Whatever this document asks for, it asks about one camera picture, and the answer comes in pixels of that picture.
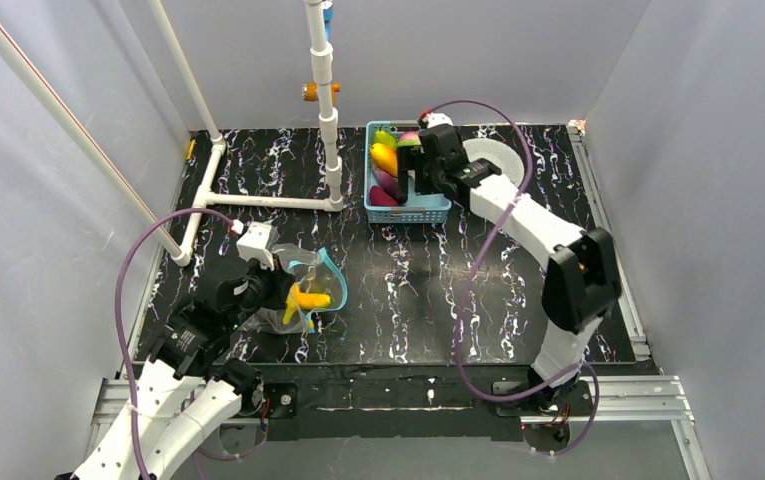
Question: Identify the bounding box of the orange pipe clamp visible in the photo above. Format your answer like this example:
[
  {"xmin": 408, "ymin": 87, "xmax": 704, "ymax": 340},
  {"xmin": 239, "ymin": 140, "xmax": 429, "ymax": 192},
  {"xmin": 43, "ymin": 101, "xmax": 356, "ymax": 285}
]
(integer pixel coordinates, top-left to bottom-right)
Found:
[{"xmin": 301, "ymin": 82, "xmax": 342, "ymax": 103}]

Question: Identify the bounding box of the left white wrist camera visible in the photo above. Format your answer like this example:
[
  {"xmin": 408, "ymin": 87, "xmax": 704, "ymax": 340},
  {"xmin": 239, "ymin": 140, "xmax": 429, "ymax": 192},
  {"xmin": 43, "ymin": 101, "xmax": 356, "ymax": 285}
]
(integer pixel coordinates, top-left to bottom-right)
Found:
[{"xmin": 236, "ymin": 222, "xmax": 277, "ymax": 271}]

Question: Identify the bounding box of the purple cable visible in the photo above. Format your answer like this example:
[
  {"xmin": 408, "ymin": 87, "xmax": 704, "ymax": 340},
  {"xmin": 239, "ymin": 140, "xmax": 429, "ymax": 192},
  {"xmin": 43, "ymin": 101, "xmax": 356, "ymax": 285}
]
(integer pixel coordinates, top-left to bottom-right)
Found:
[
  {"xmin": 114, "ymin": 207, "xmax": 264, "ymax": 480},
  {"xmin": 421, "ymin": 99, "xmax": 601, "ymax": 458}
]

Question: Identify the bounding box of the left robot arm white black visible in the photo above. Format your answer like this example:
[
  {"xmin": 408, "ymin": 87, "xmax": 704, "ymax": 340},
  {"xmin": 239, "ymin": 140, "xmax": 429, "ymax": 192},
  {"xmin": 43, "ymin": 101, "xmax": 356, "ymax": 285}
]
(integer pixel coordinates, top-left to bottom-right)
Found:
[{"xmin": 66, "ymin": 260, "xmax": 295, "ymax": 479}]

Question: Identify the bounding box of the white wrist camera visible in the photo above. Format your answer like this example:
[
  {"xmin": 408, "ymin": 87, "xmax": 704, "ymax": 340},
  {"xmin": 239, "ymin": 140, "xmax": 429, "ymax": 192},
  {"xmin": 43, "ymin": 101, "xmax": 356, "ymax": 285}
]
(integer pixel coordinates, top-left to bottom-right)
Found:
[
  {"xmin": 418, "ymin": 112, "xmax": 454, "ymax": 129},
  {"xmin": 236, "ymin": 222, "xmax": 277, "ymax": 271}
]

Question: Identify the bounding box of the pink toy peach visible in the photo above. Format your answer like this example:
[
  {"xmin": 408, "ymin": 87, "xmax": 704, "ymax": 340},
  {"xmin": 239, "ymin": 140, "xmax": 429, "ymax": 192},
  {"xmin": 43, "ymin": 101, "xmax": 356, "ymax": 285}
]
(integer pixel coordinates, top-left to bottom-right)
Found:
[{"xmin": 396, "ymin": 131, "xmax": 421, "ymax": 148}]

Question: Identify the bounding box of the dark purple toy eggplant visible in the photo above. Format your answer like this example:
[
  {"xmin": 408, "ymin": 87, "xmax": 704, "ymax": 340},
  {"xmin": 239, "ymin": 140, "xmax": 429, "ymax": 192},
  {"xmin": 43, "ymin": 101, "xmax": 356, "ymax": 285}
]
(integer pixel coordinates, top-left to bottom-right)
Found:
[{"xmin": 372, "ymin": 165, "xmax": 399, "ymax": 199}]

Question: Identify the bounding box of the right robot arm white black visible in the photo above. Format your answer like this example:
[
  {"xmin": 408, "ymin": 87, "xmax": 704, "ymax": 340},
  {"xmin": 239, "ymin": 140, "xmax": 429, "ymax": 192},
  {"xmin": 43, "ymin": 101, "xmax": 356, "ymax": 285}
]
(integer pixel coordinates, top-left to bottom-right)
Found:
[{"xmin": 396, "ymin": 123, "xmax": 622, "ymax": 401}]

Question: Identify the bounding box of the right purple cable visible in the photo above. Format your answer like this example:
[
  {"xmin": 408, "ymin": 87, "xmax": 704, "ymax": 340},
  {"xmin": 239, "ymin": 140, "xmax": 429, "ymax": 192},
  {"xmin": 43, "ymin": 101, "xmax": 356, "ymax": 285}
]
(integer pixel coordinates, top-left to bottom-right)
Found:
[{"xmin": 421, "ymin": 99, "xmax": 601, "ymax": 458}]

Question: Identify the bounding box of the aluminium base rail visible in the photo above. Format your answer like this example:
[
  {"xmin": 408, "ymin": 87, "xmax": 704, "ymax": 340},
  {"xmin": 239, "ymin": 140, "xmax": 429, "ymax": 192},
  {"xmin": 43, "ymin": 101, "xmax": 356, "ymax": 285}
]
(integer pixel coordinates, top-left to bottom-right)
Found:
[{"xmin": 83, "ymin": 375, "xmax": 715, "ymax": 480}]

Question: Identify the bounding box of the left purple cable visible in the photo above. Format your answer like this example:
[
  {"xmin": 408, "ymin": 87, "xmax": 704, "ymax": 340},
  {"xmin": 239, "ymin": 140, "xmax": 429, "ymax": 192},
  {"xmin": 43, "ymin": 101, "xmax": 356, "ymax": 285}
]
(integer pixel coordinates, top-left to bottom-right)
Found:
[{"xmin": 114, "ymin": 207, "xmax": 264, "ymax": 480}]

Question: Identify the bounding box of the clear zip top bag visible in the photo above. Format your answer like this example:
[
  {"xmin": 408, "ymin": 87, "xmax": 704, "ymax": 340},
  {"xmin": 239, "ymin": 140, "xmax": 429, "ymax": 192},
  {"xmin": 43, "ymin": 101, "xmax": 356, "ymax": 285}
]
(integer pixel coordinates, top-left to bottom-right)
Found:
[{"xmin": 240, "ymin": 243, "xmax": 348, "ymax": 335}]

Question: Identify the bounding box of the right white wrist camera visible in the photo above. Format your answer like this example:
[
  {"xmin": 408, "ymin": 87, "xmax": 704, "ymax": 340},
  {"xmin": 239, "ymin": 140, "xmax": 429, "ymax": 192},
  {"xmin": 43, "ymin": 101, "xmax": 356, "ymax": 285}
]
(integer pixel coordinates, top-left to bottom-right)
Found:
[{"xmin": 418, "ymin": 112, "xmax": 454, "ymax": 129}]

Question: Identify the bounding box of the orange yellow toy mango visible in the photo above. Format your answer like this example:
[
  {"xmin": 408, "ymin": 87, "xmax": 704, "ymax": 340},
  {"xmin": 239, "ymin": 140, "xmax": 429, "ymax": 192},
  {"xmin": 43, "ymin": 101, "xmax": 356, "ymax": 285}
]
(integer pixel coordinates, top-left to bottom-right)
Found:
[{"xmin": 370, "ymin": 142, "xmax": 398, "ymax": 178}]

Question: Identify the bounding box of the blue plastic basket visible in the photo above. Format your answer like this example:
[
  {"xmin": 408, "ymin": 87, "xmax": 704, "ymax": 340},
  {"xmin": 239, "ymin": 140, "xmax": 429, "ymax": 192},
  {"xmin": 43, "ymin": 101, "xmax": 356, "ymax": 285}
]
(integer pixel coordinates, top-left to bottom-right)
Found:
[{"xmin": 363, "ymin": 120, "xmax": 452, "ymax": 224}]

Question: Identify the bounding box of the yellow toy banana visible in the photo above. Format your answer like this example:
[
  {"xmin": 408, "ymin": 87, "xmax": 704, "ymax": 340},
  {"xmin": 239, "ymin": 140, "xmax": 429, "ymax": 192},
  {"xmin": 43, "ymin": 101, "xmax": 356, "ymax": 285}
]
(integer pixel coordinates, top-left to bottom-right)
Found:
[{"xmin": 282, "ymin": 283, "xmax": 332, "ymax": 330}]

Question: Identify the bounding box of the white PVC pipe frame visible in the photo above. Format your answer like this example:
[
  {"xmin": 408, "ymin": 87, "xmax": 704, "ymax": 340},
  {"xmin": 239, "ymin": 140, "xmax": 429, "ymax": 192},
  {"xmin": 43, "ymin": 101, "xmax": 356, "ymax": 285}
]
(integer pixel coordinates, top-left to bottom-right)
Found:
[{"xmin": 0, "ymin": 1, "xmax": 344, "ymax": 267}]

